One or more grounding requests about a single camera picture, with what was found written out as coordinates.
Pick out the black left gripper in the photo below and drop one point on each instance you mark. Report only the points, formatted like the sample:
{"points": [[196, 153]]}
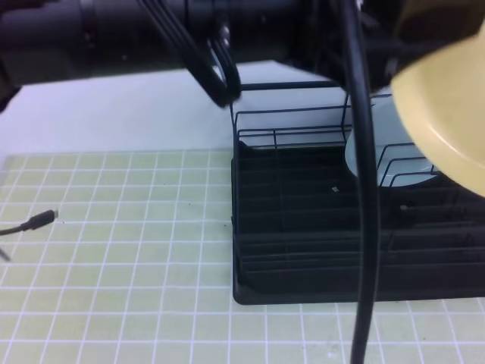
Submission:
{"points": [[316, 42]]}

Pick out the yellow round plate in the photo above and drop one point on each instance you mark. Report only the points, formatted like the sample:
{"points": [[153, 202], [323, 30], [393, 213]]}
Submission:
{"points": [[440, 96]]}

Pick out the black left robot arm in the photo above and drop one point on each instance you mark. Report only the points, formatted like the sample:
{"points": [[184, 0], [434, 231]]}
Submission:
{"points": [[52, 41]]}

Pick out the pale green round plate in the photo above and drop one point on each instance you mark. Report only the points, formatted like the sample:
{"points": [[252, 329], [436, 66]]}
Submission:
{"points": [[399, 163]]}

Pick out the black wire dish rack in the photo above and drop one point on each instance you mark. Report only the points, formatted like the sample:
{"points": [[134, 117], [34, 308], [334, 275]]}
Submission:
{"points": [[296, 218]]}

